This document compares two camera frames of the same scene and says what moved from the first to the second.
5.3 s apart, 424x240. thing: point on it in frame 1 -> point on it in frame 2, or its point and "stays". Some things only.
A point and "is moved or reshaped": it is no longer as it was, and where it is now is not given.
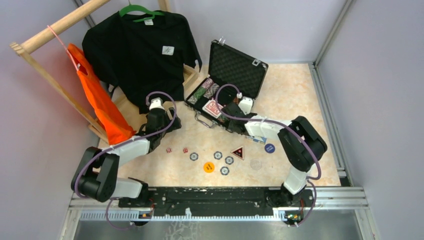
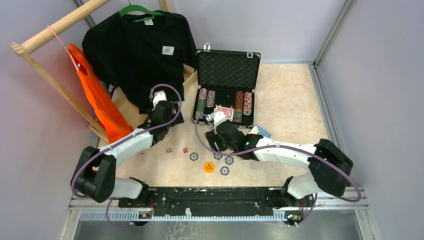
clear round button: (255, 164) stays
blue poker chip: (194, 156) stays
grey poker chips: (229, 160) stays
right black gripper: (230, 110) -> (220, 135)
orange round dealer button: (208, 167) stays
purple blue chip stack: (212, 88) -> (211, 97)
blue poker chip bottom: (224, 170) stays
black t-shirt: (143, 61) stays
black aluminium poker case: (232, 72) is moved or reshaped
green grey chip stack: (198, 94) -> (202, 100)
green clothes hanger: (134, 7) stays
